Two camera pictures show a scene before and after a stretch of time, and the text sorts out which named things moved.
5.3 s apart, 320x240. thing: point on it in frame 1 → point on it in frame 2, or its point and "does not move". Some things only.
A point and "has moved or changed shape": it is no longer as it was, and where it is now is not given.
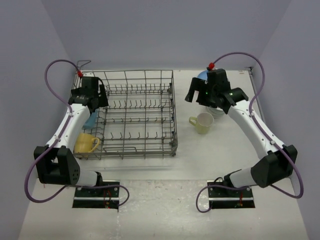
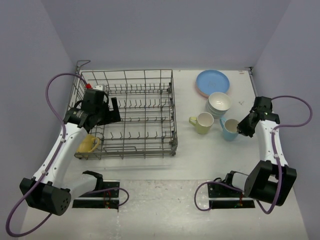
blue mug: (91, 121) has moved or changed shape
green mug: (204, 120) does not move
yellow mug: (84, 143) does not move
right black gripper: (196, 86) → (242, 128)
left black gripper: (102, 97) → (112, 116)
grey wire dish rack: (140, 121) does not move
